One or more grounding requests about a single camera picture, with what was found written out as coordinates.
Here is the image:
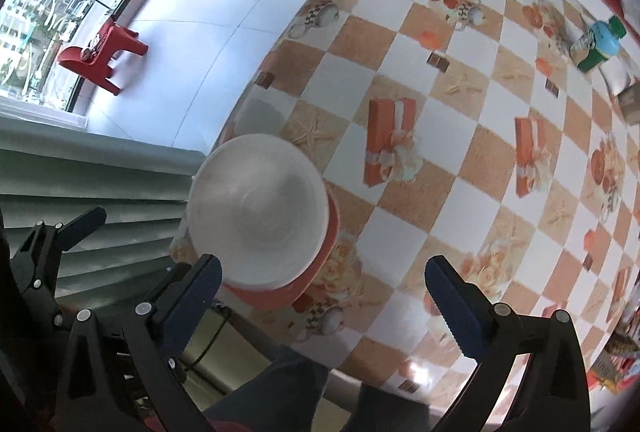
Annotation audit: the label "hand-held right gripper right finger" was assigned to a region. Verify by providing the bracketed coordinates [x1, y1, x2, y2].
[424, 254, 594, 432]

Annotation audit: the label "grey ribbed curtain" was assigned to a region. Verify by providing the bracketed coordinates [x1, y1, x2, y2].
[0, 116, 209, 309]

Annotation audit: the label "pile of snack packets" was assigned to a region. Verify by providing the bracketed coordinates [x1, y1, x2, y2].
[592, 329, 640, 395]

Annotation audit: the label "green bottle with blue label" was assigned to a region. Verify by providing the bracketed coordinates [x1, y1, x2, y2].
[570, 15, 629, 73]

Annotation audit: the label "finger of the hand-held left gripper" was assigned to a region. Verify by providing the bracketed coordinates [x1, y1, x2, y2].
[54, 206, 109, 254]

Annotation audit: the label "pink plastic bowl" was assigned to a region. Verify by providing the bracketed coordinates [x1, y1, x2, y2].
[219, 191, 342, 311]

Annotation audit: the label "red plastic stool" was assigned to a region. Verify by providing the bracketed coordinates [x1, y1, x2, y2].
[56, 18, 150, 96]

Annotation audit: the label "white bowl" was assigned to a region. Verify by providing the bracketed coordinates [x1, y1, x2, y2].
[187, 134, 331, 294]

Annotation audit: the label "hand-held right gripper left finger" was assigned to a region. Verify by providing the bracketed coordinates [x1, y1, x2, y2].
[55, 254, 224, 432]

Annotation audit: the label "person's legs in jeans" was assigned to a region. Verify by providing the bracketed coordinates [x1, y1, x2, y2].
[204, 351, 432, 432]

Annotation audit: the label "checkered printed tablecloth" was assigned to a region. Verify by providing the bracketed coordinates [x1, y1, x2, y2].
[170, 0, 640, 413]

